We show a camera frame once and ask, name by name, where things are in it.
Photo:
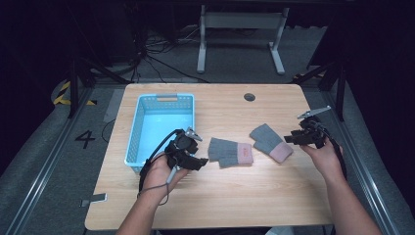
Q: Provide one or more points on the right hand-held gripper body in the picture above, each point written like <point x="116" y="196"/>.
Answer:
<point x="312" y="130"/>

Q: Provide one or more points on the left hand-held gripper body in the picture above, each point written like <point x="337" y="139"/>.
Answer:
<point x="182" y="143"/>

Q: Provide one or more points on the person's right hand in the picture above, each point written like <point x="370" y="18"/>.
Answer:
<point x="323" y="156"/>

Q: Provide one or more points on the person's left hand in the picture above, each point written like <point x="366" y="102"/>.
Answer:
<point x="160" y="176"/>

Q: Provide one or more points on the grey glove with pink cuff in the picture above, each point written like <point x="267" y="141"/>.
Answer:
<point x="230" y="151"/>
<point x="270" y="142"/>

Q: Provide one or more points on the light blue plastic basket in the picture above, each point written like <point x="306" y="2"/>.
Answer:
<point x="156" y="127"/>

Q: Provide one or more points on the black metal stand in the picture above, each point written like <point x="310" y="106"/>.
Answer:
<point x="74" y="88"/>
<point x="341" y="91"/>

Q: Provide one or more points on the dark round table grommet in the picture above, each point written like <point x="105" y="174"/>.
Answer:
<point x="249" y="97"/>

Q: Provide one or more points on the grey floor tape patch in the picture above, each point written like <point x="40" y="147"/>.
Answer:
<point x="114" y="104"/>

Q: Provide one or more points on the silver tape piece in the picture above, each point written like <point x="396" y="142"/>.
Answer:
<point x="96" y="198"/>

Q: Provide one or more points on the metal floor rail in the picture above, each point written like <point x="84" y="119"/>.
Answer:
<point x="49" y="156"/>
<point x="362" y="163"/>

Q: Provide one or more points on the white metal desk frame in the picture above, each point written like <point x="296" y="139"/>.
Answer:
<point x="243" y="20"/>

